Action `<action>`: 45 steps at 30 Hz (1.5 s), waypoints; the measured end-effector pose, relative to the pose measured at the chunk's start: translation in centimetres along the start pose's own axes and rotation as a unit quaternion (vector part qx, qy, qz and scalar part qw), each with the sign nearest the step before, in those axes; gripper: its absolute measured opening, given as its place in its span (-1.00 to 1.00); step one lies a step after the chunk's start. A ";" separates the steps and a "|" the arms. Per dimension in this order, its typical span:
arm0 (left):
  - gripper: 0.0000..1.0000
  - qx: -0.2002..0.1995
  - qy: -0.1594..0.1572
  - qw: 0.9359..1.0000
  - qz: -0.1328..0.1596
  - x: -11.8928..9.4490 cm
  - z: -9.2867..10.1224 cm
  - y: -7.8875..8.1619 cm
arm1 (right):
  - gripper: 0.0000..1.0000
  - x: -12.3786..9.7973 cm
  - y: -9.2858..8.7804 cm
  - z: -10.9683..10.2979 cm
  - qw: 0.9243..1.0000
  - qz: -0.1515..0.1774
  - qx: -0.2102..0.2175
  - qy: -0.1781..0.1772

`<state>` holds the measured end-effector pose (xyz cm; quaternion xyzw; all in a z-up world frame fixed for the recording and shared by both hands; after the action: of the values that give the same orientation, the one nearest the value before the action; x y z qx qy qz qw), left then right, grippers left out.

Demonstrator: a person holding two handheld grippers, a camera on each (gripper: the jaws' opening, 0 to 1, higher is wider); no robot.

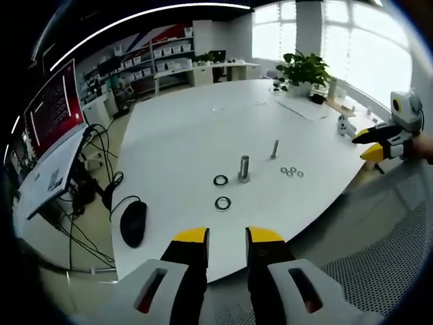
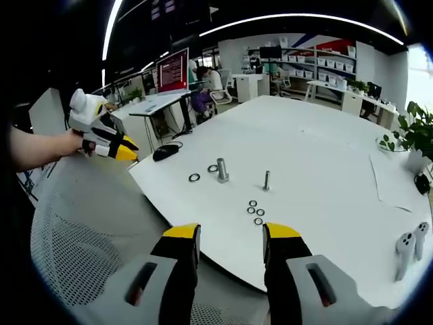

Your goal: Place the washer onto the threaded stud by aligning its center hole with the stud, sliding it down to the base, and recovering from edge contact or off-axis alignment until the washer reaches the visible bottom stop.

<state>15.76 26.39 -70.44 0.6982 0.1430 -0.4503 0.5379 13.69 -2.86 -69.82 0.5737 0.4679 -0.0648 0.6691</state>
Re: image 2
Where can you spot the small metal washer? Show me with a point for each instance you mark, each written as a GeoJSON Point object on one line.
{"type": "Point", "coordinates": [257, 212]}
{"type": "Point", "coordinates": [248, 210]}
{"type": "Point", "coordinates": [254, 222]}
{"type": "Point", "coordinates": [250, 203]}

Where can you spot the small black device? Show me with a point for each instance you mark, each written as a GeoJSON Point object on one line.
{"type": "Point", "coordinates": [422, 183]}

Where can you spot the large metal washer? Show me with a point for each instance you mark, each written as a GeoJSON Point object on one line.
{"type": "Point", "coordinates": [190, 178]}
{"type": "Point", "coordinates": [209, 169]}

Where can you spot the black monitor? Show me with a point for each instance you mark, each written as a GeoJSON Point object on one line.
{"type": "Point", "coordinates": [270, 51]}

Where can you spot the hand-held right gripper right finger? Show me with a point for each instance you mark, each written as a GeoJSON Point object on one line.
{"type": "Point", "coordinates": [287, 271]}

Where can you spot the small green desk plant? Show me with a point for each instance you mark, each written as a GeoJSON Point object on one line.
{"type": "Point", "coordinates": [136, 94]}

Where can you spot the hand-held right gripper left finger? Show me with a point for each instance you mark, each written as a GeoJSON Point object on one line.
{"type": "Point", "coordinates": [176, 271]}

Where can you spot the white standing desk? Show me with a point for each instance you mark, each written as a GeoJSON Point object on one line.
{"type": "Point", "coordinates": [159, 103]}

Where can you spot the white office chair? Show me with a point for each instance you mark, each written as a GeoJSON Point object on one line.
{"type": "Point", "coordinates": [226, 89]}

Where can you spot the grey mesh office chair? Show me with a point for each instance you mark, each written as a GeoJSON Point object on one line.
{"type": "Point", "coordinates": [91, 220]}

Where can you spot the computer monitor red screen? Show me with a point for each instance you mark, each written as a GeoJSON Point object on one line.
{"type": "Point", "coordinates": [172, 72]}

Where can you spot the white cabinet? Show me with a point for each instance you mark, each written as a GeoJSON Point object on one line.
{"type": "Point", "coordinates": [250, 86]}

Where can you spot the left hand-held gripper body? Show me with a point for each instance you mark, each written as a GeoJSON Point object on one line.
{"type": "Point", "coordinates": [89, 116]}

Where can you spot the curved ceiling light strip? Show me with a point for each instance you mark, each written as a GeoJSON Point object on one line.
{"type": "Point", "coordinates": [297, 16]}
{"type": "Point", "coordinates": [111, 27]}

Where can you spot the large threaded stud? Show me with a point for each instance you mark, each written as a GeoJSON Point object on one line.
{"type": "Point", "coordinates": [222, 169]}

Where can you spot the white paper sheet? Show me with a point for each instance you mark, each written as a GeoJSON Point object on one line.
{"type": "Point", "coordinates": [392, 183]}

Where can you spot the white handheld controller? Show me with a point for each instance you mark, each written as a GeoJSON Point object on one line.
{"type": "Point", "coordinates": [405, 247]}
{"type": "Point", "coordinates": [421, 237]}

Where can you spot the clear glass bowl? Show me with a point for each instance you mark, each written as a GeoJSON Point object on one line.
{"type": "Point", "coordinates": [389, 147]}

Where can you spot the black computer mouse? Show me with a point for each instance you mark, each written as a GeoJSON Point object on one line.
{"type": "Point", "coordinates": [165, 152]}

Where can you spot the shelf with white bins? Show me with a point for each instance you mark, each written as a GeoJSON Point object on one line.
{"type": "Point", "coordinates": [321, 62]}

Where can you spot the white partition panel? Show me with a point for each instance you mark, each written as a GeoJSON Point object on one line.
{"type": "Point", "coordinates": [45, 113]}

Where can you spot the green potted plant white pot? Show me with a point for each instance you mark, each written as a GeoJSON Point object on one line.
{"type": "Point", "coordinates": [417, 135]}

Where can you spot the person's left hand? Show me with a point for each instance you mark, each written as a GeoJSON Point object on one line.
{"type": "Point", "coordinates": [76, 144]}

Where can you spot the small threaded stud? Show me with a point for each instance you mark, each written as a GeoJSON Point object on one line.
{"type": "Point", "coordinates": [266, 181]}

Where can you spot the long white desk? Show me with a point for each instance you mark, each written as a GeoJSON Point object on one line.
{"type": "Point", "coordinates": [352, 100]}

